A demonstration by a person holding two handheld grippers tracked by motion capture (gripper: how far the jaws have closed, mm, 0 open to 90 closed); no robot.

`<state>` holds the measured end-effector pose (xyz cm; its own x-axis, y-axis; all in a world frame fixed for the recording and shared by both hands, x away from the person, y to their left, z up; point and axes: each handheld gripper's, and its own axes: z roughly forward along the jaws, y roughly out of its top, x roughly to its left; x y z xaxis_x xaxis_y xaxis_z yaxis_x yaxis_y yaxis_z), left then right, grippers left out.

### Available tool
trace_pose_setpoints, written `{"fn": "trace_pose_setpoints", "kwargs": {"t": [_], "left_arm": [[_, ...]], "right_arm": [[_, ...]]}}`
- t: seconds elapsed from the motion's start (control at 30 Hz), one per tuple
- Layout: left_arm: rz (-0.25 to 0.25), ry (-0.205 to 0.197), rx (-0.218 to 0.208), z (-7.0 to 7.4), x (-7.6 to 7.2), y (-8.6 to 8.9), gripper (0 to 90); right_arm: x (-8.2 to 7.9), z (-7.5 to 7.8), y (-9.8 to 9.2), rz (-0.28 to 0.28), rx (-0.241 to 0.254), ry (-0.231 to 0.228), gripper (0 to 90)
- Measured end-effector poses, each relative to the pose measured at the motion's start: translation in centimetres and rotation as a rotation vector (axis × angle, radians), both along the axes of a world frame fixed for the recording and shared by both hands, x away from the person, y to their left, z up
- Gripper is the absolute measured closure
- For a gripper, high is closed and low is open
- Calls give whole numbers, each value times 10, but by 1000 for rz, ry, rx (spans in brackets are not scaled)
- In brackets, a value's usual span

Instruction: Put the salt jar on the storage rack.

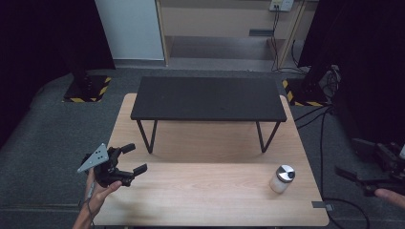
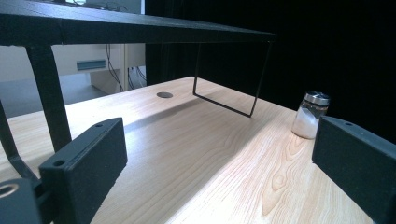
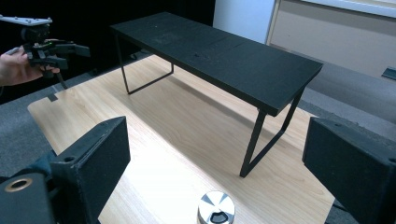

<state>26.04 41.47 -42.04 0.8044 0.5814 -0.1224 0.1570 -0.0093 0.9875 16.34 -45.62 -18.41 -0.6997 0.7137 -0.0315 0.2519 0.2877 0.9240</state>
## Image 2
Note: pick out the glass salt shaker metal lid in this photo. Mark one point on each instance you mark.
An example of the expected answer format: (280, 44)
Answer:
(308, 118)

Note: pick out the beige cabinet with drawer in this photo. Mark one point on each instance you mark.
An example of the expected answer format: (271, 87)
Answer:
(93, 62)

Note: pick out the grey round table grommet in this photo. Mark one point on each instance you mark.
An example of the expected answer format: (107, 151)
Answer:
(164, 95)

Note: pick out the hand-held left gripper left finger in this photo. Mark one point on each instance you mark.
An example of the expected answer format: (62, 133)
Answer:
(85, 168)

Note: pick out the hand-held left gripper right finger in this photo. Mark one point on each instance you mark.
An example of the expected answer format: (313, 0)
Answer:
(355, 158)

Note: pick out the black curtain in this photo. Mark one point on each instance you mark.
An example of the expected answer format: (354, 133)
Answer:
(311, 46)

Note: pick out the black metal shelf rack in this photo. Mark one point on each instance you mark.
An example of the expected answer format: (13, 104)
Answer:
(46, 93)

